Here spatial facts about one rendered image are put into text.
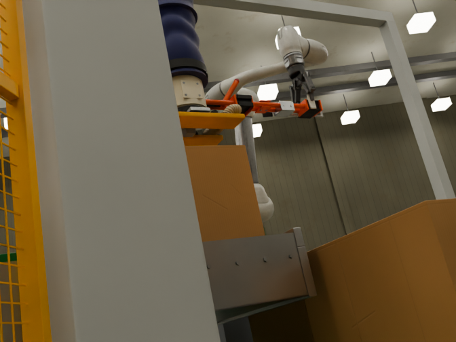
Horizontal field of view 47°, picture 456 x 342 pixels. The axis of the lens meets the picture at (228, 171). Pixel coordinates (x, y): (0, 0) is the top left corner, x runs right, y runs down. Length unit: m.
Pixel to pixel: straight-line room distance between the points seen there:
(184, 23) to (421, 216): 1.23
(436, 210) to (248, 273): 0.53
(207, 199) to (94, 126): 1.07
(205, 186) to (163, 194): 1.07
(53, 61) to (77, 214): 0.19
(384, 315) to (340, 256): 0.22
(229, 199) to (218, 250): 0.28
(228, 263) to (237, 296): 0.09
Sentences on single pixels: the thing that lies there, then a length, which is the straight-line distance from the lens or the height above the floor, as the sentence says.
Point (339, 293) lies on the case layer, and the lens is 1.62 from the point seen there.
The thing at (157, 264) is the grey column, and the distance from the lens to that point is 0.61.
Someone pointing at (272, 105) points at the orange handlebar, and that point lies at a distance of 2.24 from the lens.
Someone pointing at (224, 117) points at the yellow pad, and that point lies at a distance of 1.94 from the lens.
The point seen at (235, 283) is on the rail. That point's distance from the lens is 1.49.
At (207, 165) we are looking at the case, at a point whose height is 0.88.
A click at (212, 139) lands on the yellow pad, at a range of 2.11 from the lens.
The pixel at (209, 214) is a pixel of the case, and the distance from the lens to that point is 1.67.
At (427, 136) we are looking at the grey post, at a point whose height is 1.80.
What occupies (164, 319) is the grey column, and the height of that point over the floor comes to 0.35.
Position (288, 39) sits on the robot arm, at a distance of 2.48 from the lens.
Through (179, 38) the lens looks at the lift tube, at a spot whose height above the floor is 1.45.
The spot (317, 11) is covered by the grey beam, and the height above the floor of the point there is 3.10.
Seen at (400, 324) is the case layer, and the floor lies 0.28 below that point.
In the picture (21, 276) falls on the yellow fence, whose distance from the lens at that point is 1.26.
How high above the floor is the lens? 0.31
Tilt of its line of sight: 18 degrees up
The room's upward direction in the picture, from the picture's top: 12 degrees counter-clockwise
